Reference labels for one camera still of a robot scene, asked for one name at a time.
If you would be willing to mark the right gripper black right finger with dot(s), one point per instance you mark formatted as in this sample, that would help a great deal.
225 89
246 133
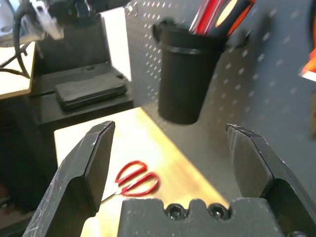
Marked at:
259 168

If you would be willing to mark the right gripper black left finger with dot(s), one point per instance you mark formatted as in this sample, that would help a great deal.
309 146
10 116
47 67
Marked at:
74 177

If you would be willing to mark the orange and black pliers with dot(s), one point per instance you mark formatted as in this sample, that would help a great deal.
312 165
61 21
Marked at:
311 66

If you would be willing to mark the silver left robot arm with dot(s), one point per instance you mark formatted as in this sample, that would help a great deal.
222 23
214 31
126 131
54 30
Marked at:
44 22

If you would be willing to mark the dark grey metal pegboard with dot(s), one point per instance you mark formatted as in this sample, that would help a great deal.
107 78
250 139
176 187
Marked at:
259 98

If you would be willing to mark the large black ribbed case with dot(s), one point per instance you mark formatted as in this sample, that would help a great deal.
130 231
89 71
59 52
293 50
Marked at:
91 91

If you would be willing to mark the light wooden desk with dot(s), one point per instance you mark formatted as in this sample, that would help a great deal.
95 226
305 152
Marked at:
14 84

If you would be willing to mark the black plastic cup holder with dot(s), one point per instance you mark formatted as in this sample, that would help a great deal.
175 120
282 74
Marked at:
182 86

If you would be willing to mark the orange and black screwdriver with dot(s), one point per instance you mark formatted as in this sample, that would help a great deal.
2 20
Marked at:
230 19

